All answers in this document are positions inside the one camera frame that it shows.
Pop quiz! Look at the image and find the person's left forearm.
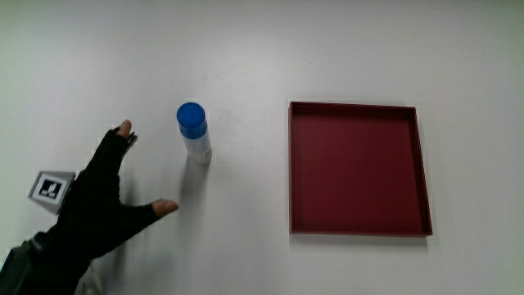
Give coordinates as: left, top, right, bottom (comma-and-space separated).
0, 231, 96, 295

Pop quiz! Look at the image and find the white glue stick blue cap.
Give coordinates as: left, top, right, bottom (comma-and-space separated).
176, 102, 213, 165

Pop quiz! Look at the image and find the white desk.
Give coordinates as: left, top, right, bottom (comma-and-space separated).
0, 0, 524, 295

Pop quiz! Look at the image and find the person's left hand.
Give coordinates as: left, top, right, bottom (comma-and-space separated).
27, 119, 180, 260

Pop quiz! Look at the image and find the dark red square tray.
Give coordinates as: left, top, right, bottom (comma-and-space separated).
288, 101, 434, 238

